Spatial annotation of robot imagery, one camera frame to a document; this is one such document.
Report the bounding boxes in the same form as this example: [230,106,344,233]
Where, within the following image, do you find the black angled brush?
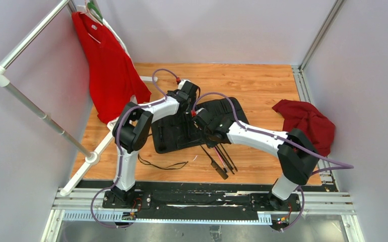
[215,145,235,174]

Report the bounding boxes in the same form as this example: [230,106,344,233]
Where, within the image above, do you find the black makeup brush roll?
[151,98,235,154]

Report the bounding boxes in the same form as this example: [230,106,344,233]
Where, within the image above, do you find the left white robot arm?
[110,80,200,208]

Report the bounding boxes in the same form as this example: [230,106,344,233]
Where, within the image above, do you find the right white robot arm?
[191,108,319,210]

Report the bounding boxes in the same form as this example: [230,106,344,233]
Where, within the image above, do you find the black comb brush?
[200,146,228,180]

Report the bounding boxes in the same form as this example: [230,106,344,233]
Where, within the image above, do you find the thin black eyeliner brush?
[220,144,238,171]

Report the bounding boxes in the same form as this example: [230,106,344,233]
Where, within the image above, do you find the red hanging shirt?
[72,12,151,124]

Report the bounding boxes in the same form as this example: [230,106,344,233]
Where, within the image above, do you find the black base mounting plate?
[102,181,301,222]

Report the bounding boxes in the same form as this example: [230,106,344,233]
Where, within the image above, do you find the dark red crumpled cloth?
[272,99,336,156]

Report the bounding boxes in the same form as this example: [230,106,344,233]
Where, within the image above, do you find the metal clothes rack pole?
[0,1,113,197]

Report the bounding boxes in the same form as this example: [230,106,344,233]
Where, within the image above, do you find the green white hangers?
[76,1,103,25]

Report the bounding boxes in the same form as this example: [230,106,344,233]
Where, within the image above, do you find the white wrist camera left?
[177,79,190,90]

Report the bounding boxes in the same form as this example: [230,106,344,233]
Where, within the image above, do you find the pink handled makeup brush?
[214,147,228,173]

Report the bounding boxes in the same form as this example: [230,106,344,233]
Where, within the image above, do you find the black tie cord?
[138,153,188,170]

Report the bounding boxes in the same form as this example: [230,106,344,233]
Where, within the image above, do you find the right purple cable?
[190,92,354,231]

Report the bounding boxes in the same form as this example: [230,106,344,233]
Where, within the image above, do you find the aluminium frame post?
[299,0,346,71]

